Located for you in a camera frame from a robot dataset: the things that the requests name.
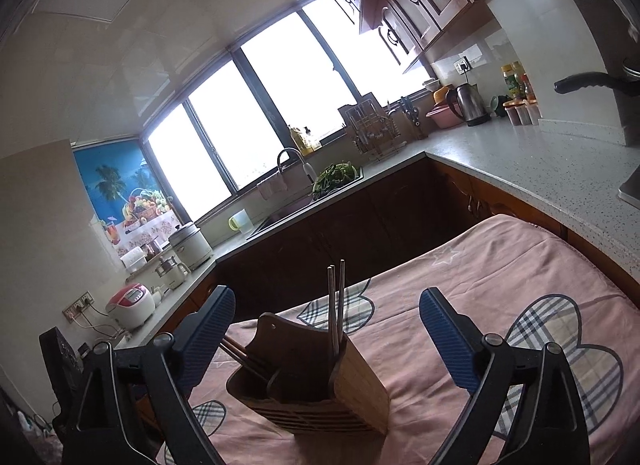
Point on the pink and white rice cooker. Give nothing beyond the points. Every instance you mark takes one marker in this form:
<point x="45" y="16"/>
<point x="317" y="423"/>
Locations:
<point x="132" y="305"/>

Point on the kitchen window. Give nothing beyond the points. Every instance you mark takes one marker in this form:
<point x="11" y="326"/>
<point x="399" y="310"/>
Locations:
<point x="280" y="95"/>

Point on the small white electric pot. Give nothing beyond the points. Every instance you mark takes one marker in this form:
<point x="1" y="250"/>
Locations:
<point x="170" y="270"/>

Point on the black wok with lid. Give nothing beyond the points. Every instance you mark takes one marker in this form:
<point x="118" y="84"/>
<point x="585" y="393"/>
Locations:
<point x="585" y="81"/>

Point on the row of wall outlets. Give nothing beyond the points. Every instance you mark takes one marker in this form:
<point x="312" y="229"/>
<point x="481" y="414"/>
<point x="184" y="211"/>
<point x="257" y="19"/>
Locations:
<point x="79" y="304"/>

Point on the wooden utensil holder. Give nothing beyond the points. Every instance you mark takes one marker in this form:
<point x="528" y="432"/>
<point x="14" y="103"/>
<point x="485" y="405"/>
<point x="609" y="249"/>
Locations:
<point x="350" y="395"/>

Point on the metal chopstick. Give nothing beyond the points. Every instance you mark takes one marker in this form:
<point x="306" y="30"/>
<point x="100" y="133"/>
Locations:
<point x="341" y="300"/>

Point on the large white electric cooker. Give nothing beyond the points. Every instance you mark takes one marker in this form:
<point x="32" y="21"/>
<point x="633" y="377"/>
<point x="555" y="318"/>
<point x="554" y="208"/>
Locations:
<point x="192" y="247"/>

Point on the yellow oil bottle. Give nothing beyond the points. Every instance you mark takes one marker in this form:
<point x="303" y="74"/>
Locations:
<point x="297" y="140"/>

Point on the single wall outlet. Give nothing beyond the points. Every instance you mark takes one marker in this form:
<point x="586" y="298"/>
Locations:
<point x="462" y="64"/>

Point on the dark brown chopstick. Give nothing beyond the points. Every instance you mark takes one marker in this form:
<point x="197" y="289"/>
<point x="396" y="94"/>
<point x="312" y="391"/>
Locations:
<point x="242" y="362"/>
<point x="245" y="357"/>

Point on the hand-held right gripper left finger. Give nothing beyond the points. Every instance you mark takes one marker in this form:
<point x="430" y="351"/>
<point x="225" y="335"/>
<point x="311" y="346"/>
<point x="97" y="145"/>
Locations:
<point x="205" y="335"/>

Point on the blue fruit print blind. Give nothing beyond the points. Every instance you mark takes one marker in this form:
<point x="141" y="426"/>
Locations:
<point x="110" y="180"/>

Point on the spice jars set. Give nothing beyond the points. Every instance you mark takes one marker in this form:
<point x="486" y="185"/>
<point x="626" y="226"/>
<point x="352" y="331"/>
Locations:
<point x="520" y="114"/>

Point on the dish drying rack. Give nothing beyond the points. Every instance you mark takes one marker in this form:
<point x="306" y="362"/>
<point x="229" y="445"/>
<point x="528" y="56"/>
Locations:
<point x="370" y="127"/>

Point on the kitchen sink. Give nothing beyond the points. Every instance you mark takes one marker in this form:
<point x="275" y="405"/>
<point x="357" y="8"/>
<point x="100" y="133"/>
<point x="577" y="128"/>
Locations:
<point x="285" y="215"/>

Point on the pink basin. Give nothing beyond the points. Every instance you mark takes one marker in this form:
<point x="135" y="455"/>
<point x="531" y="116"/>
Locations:
<point x="445" y="117"/>

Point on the black perforated object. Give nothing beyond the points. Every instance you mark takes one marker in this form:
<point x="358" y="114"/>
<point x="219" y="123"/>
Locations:
<point x="60" y="360"/>

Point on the grey kitchen countertop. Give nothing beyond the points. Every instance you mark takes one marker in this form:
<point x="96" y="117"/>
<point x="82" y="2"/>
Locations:
<point x="525" y="160"/>

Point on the orange bowl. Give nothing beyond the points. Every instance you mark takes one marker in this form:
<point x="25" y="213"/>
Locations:
<point x="442" y="95"/>

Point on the green leafy vegetables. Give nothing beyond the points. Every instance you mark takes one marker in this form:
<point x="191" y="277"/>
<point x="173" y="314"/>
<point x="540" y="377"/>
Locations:
<point x="334" y="180"/>

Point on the metal chopsticks pair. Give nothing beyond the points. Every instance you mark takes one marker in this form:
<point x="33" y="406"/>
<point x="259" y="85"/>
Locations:
<point x="333" y="310"/>

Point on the sauce bottles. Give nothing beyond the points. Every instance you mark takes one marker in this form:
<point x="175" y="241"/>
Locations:
<point x="515" y="82"/>

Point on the pink plaid-heart tablecloth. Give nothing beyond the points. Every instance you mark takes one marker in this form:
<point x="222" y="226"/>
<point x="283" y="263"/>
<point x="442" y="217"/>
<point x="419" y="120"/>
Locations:
<point x="500" y="270"/>

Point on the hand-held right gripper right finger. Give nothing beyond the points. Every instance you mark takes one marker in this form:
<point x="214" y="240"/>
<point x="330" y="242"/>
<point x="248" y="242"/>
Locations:
<point x="450" y="340"/>

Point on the steel electric kettle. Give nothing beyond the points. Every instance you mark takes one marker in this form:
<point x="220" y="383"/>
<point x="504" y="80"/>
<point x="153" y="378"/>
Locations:
<point x="470" y="105"/>

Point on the steel kitchen faucet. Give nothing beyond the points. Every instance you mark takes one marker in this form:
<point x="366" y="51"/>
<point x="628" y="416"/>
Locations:
<point x="310" y="172"/>

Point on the gas stove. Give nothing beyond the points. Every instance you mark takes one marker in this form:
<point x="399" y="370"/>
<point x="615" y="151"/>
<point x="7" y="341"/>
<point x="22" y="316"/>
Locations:
<point x="631" y="195"/>

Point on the white plastic container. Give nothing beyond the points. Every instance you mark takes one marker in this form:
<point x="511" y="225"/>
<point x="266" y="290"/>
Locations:
<point x="134" y="261"/>

